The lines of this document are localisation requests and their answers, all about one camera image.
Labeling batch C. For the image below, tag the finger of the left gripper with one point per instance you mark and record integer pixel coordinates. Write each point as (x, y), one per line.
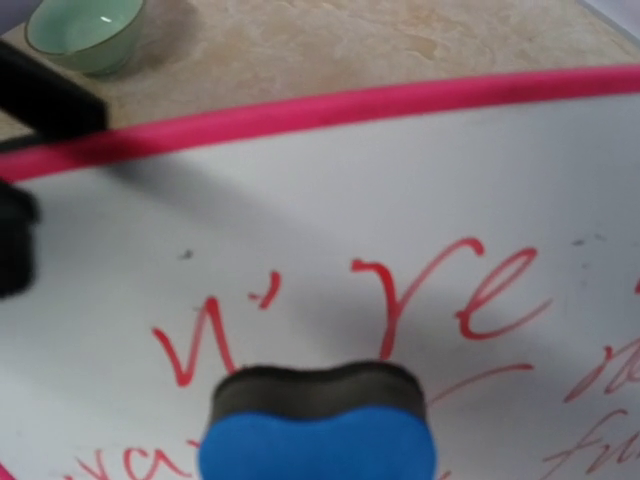
(19, 215)
(45, 101)

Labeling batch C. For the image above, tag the blue whiteboard eraser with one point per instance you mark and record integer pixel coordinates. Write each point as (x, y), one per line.
(361, 420)

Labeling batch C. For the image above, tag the pink framed whiteboard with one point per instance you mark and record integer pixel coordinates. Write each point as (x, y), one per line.
(483, 232)

